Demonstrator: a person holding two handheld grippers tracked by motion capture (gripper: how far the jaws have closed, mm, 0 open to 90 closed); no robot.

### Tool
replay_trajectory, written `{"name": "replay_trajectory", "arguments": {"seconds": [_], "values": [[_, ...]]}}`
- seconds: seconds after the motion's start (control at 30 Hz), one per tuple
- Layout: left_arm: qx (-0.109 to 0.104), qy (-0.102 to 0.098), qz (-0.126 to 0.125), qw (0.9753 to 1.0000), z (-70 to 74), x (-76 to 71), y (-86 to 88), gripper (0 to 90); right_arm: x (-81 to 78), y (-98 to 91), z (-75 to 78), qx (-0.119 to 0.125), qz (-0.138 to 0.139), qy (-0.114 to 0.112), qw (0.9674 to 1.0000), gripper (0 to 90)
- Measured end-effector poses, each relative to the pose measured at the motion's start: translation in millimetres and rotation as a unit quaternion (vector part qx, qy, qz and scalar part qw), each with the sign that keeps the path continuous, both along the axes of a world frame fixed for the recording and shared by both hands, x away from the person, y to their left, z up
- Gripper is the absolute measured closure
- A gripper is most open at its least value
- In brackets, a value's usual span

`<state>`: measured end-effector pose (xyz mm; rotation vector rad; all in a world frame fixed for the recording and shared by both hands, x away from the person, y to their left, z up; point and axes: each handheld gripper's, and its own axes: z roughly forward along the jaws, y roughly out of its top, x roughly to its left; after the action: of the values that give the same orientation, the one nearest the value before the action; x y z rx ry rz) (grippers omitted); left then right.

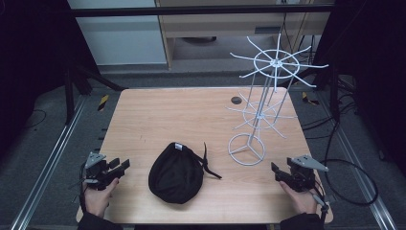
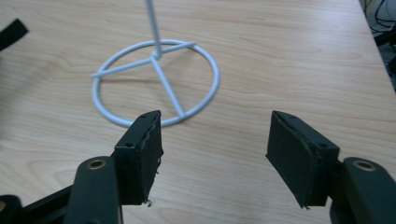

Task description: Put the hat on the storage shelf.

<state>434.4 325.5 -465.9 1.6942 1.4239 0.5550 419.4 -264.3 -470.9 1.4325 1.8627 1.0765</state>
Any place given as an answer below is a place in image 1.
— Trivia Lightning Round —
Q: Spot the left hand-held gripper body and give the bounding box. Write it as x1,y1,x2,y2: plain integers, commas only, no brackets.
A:
83,151,125,192

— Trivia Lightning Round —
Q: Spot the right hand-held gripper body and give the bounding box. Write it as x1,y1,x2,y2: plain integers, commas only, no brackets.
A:
282,154,329,194

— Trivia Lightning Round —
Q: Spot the person's right hand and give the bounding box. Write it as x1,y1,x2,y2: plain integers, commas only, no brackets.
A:
279,180,319,216

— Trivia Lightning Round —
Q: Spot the person's left hand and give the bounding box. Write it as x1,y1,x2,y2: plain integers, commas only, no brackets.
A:
83,177,120,219

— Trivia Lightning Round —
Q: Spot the black cap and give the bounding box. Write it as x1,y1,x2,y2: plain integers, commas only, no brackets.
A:
147,141,223,205

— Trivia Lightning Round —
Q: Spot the yellow black hazard tape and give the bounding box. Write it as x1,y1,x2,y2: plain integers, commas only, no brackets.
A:
301,91,321,106
97,93,110,112

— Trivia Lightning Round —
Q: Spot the black metal stand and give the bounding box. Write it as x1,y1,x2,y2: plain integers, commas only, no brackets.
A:
62,62,129,127

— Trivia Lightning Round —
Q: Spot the white cabinet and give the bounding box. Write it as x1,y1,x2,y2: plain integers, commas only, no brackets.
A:
66,0,169,67

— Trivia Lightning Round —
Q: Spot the black curtain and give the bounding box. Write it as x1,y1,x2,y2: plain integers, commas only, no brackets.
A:
0,0,100,161
314,0,406,180

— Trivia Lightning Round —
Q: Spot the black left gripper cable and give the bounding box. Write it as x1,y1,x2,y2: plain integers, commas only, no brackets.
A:
68,162,89,215

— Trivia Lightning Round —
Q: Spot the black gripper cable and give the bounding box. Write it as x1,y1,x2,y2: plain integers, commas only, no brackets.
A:
308,182,331,225
68,162,89,215

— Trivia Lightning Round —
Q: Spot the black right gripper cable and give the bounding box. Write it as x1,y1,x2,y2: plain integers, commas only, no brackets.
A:
308,182,331,225

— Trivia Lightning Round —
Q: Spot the aluminium floor rail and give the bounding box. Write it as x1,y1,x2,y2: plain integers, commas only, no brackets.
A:
316,91,398,230
9,94,88,230

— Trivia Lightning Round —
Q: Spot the black looped floor cable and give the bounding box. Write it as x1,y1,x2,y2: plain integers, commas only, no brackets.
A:
320,118,380,207

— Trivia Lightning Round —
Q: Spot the white wire hanging rack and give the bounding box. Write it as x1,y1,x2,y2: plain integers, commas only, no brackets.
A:
224,33,330,168

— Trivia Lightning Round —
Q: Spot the black horizontal frame bar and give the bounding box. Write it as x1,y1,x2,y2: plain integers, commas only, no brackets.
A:
68,5,337,18

